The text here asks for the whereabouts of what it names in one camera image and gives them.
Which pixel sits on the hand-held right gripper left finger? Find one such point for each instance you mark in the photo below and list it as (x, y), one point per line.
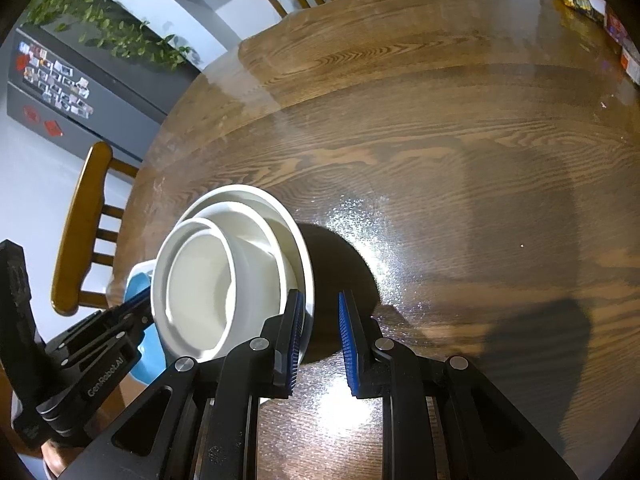
(295, 340)

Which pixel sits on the wooden chair with curved back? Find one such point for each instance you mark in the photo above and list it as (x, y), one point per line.
(82, 220)

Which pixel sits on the medium white bowl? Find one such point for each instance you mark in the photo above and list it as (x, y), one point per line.
(262, 260)

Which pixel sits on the large white bowl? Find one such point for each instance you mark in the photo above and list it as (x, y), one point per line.
(296, 240)

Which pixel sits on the blue square plate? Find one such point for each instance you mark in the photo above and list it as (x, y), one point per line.
(147, 365)

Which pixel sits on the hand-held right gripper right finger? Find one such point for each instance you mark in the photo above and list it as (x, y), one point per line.
(347, 345)

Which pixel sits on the small white bowl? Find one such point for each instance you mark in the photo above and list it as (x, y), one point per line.
(200, 290)

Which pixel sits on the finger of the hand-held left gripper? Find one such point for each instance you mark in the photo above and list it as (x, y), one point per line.
(137, 300)
(132, 332)

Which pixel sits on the grey refrigerator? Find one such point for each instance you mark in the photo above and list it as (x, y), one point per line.
(125, 100)

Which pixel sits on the red paper decal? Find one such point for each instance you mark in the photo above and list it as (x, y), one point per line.
(53, 128)
(30, 114)

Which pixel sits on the trailing green plant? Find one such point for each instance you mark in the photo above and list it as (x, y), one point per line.
(125, 35)

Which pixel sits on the cluster of fridge photo magnets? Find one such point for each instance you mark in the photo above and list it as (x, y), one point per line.
(57, 85)

